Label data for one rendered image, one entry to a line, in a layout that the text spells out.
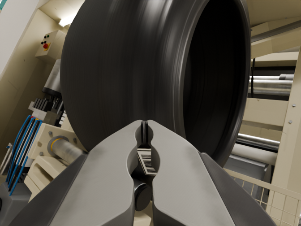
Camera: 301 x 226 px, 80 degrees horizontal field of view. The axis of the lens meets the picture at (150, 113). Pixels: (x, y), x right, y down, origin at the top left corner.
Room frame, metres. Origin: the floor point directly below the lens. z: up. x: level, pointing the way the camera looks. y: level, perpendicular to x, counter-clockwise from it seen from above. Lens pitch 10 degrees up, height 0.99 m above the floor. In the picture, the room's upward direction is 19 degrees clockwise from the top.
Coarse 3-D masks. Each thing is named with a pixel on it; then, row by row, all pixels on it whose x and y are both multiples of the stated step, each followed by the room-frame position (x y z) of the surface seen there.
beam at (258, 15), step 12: (252, 0) 0.60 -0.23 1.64; (264, 0) 0.58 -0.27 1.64; (276, 0) 0.56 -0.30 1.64; (288, 0) 0.55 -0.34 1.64; (300, 0) 0.54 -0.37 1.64; (252, 12) 0.65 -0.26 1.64; (264, 12) 0.63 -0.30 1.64; (276, 12) 0.61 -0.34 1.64; (288, 12) 0.59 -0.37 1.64; (300, 12) 0.58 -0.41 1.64; (252, 24) 0.70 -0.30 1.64
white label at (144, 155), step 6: (138, 150) 0.29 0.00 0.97; (144, 150) 0.29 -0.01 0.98; (150, 150) 0.28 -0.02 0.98; (138, 156) 0.30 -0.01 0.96; (144, 156) 0.30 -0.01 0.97; (150, 156) 0.29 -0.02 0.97; (144, 162) 0.31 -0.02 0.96; (150, 162) 0.30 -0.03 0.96; (144, 168) 0.32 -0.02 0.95; (150, 168) 0.31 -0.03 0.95; (150, 174) 0.32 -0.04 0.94
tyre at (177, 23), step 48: (96, 0) 0.31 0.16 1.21; (144, 0) 0.23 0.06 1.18; (192, 0) 0.25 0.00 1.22; (240, 0) 0.36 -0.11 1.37; (96, 48) 0.28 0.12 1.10; (144, 48) 0.24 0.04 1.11; (192, 48) 0.67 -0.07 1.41; (240, 48) 0.55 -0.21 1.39; (96, 96) 0.29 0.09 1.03; (144, 96) 0.25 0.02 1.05; (192, 96) 0.76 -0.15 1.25; (240, 96) 0.57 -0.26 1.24; (96, 144) 0.37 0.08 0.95; (144, 144) 0.29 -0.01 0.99; (192, 144) 0.69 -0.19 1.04
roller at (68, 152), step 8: (56, 144) 0.52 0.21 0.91; (64, 144) 0.50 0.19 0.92; (72, 144) 0.50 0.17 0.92; (56, 152) 0.51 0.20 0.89; (64, 152) 0.48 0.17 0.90; (72, 152) 0.46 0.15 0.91; (80, 152) 0.45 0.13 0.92; (88, 152) 0.46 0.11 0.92; (64, 160) 0.49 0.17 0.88; (72, 160) 0.45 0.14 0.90; (136, 184) 0.33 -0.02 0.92; (144, 184) 0.33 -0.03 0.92; (136, 192) 0.31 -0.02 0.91; (144, 192) 0.32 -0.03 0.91; (136, 200) 0.31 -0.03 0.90; (144, 200) 0.33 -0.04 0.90; (136, 208) 0.32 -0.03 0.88; (144, 208) 0.33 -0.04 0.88
